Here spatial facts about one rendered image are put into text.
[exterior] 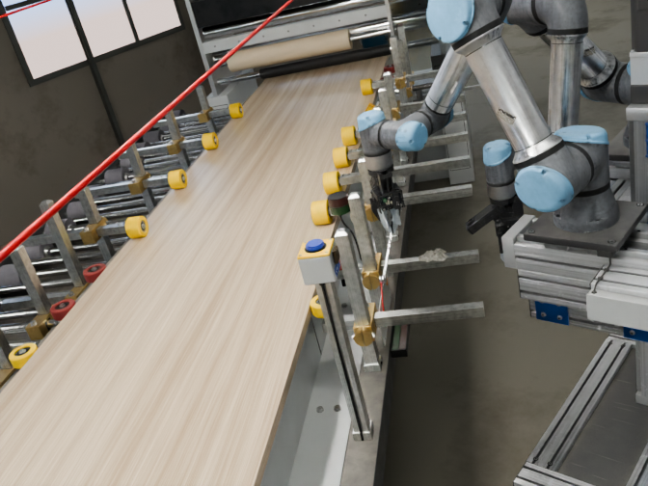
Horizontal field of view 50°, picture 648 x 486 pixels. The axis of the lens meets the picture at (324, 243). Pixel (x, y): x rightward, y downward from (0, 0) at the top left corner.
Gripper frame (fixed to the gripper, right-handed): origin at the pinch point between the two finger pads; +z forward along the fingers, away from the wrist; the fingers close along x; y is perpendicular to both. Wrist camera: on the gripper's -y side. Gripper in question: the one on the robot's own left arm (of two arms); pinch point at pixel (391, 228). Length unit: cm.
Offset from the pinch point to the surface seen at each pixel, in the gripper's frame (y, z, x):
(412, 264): 1.3, 12.8, 3.7
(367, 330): 26.8, 13.3, -16.7
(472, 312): 30.5, 15.2, 10.7
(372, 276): 4.0, 11.2, -9.0
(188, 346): 18, 8, -63
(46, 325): -29, 13, -111
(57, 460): 49, 8, -93
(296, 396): 26, 27, -39
